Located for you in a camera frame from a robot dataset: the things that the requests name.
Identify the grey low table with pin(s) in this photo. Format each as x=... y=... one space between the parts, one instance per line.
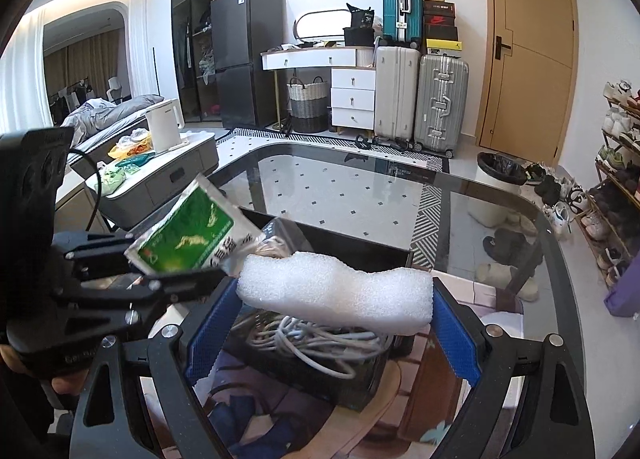
x=175 y=169

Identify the green snack packet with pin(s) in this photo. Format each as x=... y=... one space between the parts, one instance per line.
x=190 y=229

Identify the shoe rack with shoes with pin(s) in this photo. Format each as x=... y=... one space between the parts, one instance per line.
x=617 y=199

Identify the wooden door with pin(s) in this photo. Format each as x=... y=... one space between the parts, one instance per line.
x=530 y=54

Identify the brown curtains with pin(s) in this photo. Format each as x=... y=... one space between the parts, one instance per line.
x=85 y=61

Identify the person's left hand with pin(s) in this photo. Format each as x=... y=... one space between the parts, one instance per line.
x=65 y=381

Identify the grey bedding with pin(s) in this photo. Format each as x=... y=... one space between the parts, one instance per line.
x=115 y=114

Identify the yellow snack bag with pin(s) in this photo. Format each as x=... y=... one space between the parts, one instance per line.
x=127 y=145

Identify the white foam piece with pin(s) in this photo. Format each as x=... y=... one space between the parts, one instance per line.
x=340 y=294

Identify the red black shoe box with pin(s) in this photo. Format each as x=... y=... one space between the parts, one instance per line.
x=440 y=20

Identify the black slippers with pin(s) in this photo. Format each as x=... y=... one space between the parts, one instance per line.
x=510 y=246

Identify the beige slippers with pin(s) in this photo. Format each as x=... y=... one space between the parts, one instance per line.
x=505 y=279

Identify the white vanity desk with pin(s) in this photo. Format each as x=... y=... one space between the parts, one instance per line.
x=315 y=58

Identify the brown clear packet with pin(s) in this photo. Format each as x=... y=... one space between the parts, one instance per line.
x=280 y=239

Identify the printed cartoon mat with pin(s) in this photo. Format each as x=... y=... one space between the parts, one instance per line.
x=300 y=434

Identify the white suitcase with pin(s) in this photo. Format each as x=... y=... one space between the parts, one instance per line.
x=397 y=94

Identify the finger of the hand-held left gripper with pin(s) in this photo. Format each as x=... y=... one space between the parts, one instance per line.
x=95 y=241
x=190 y=284

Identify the dark grey fridge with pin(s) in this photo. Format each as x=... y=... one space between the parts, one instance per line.
x=247 y=54

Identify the white trash bin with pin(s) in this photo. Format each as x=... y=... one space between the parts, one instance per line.
x=495 y=189

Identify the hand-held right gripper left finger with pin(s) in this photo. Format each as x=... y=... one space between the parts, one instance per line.
x=210 y=329

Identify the white drawer unit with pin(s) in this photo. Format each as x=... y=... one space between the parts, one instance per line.
x=352 y=99

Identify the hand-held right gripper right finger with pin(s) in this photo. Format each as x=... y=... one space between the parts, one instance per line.
x=457 y=334

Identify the silver suitcase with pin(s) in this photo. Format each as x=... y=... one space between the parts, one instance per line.
x=440 y=104

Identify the purple cloth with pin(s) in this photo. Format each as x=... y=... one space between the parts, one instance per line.
x=625 y=296

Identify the white electric kettle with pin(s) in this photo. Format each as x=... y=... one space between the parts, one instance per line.
x=162 y=126

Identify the oval desk mirror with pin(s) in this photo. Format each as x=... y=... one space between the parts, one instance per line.
x=322 y=26

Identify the woven laundry basket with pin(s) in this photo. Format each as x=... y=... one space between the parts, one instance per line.
x=307 y=106

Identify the person's left forearm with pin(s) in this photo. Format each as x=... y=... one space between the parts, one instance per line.
x=25 y=419

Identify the dark glass cabinet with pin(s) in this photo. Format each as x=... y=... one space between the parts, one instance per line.
x=200 y=29

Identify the yellow black shoe box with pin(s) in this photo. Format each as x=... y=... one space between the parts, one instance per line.
x=444 y=48

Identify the pile of shoes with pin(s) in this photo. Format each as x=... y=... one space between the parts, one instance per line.
x=555 y=194

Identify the light green bag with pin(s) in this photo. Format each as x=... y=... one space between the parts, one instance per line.
x=110 y=181

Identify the black plastic crate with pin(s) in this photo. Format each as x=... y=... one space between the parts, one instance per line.
x=350 y=246

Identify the teal suitcase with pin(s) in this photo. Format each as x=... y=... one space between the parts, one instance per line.
x=402 y=9

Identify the black bag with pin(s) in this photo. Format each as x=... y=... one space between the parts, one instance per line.
x=359 y=34

